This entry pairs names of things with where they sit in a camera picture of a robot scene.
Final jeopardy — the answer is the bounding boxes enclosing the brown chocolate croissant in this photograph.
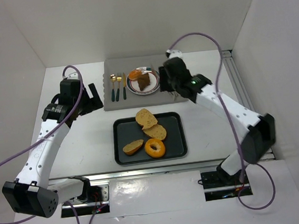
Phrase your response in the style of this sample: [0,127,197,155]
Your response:
[137,73,150,91]

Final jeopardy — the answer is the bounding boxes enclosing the orange round bun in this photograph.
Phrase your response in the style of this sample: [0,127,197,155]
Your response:
[128,69,142,81]

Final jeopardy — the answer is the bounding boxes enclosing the metal bread tongs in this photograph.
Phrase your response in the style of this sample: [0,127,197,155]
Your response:
[169,92,178,101]

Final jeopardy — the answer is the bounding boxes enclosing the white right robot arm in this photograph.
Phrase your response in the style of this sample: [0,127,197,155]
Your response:
[159,57,276,181]

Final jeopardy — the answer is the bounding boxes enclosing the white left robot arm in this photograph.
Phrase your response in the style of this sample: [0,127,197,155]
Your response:
[2,79,103,218]

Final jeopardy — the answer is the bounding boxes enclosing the upper seeded bread slice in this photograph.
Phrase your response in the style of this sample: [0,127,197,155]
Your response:
[135,109,158,130]

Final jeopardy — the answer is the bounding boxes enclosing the lower seeded bread slice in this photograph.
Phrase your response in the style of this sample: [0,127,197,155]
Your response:
[143,124,167,141]

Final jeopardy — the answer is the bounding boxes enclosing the small seeded bread slice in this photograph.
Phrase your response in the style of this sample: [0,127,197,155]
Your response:
[122,139,144,155]

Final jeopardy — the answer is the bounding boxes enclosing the grey place mat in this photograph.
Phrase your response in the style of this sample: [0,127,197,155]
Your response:
[102,55,186,111]

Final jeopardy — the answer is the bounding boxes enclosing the white plate teal rim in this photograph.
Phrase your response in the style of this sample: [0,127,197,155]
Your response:
[126,66,160,95]

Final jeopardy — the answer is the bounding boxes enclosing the orange glazed donut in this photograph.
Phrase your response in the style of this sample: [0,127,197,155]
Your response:
[144,138,166,159]

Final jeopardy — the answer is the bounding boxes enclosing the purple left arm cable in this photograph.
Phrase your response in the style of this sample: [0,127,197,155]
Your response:
[0,64,97,224]

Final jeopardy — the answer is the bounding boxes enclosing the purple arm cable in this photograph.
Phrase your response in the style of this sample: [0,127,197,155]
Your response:
[0,64,97,224]
[167,26,278,217]

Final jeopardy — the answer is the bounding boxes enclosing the gold spoon green handle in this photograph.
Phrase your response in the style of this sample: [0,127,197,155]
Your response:
[110,74,117,102]

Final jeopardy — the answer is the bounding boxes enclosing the gold fork green handle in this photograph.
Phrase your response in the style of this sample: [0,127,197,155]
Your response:
[115,73,122,101]

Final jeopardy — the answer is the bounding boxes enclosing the gold knife green handle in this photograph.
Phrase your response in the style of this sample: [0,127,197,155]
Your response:
[122,73,127,100]

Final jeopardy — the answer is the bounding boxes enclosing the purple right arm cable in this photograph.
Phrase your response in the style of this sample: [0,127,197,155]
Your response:
[167,26,278,217]

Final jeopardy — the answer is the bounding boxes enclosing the aluminium side rail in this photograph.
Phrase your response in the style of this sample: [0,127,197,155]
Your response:
[222,50,276,161]

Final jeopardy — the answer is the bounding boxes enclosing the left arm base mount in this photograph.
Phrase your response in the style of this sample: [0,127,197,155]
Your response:
[52,176,110,218]

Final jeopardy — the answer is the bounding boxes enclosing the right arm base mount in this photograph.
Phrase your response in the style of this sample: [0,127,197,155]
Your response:
[198,170,253,202]

